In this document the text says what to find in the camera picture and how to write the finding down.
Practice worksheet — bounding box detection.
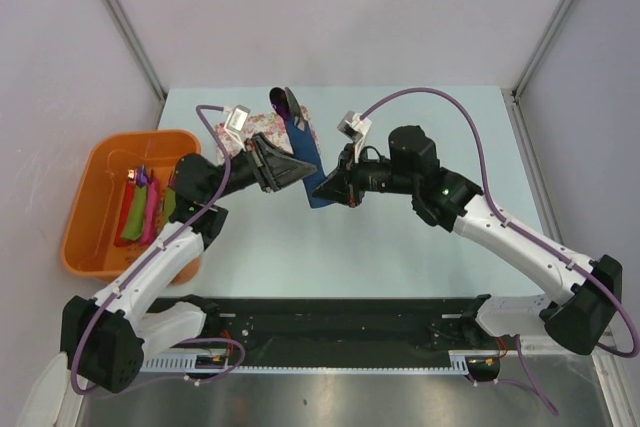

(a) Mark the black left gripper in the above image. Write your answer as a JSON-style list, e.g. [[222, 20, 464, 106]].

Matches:
[[206, 132, 316, 203]]

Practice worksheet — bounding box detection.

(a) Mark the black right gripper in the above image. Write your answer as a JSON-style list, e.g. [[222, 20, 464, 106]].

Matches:
[[313, 141, 417, 208]]

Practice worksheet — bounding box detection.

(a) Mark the dark blue paper napkin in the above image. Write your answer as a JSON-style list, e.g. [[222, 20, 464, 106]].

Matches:
[[285, 114, 335, 210]]

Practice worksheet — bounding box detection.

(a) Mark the silver table knife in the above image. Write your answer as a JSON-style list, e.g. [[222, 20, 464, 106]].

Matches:
[[284, 87, 307, 131]]

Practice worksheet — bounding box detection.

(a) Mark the purple metal spoon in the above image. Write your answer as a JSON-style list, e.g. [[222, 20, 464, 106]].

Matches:
[[269, 87, 291, 121]]

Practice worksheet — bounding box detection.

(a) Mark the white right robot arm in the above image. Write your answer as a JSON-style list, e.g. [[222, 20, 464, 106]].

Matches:
[[313, 126, 622, 355]]

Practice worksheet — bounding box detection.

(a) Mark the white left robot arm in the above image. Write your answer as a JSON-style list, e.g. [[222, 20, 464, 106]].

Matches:
[[60, 133, 316, 395]]

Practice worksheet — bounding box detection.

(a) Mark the green napkin roll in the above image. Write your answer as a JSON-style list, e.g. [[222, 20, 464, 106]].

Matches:
[[162, 187, 176, 221], [120, 186, 148, 242]]

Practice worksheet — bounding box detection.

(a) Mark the pink napkin roll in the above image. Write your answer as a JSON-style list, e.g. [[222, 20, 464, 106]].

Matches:
[[138, 178, 159, 245]]

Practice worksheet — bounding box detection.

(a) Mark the red napkin roll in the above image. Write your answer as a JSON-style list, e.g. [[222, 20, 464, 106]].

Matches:
[[113, 182, 135, 247]]

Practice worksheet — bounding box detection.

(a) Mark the floral rectangular tray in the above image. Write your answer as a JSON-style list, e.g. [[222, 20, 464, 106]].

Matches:
[[215, 106, 321, 158]]

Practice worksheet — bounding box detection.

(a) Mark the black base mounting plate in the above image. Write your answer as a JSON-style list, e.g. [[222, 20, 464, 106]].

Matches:
[[149, 296, 521, 382]]

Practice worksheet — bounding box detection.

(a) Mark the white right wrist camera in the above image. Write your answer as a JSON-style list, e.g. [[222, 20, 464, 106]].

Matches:
[[337, 111, 372, 162]]

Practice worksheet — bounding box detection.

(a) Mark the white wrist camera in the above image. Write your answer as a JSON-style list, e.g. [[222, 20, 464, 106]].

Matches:
[[337, 111, 372, 162], [223, 105, 251, 148]]

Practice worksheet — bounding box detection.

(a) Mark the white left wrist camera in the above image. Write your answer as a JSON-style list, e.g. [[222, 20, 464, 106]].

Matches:
[[223, 105, 251, 148]]

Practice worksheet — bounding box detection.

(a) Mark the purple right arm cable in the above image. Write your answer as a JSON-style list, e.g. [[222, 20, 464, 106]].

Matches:
[[359, 87, 640, 416]]

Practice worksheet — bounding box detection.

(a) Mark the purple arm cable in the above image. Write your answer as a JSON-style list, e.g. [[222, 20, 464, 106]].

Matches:
[[359, 87, 640, 416], [69, 104, 246, 396]]

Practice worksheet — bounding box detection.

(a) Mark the white slotted cable duct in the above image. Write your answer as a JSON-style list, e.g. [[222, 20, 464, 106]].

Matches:
[[141, 352, 198, 373]]

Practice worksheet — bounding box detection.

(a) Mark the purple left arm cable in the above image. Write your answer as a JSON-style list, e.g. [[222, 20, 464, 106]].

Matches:
[[69, 104, 246, 396]]

